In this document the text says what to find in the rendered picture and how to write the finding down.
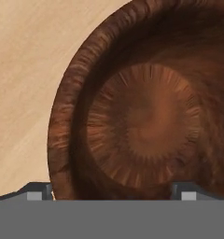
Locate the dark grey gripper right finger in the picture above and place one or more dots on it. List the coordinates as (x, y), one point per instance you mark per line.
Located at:
(187, 191)

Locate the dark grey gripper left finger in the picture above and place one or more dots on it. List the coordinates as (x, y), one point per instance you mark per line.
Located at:
(34, 191)

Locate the brown wooden bowl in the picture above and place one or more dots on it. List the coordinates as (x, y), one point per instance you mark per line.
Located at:
(142, 109)

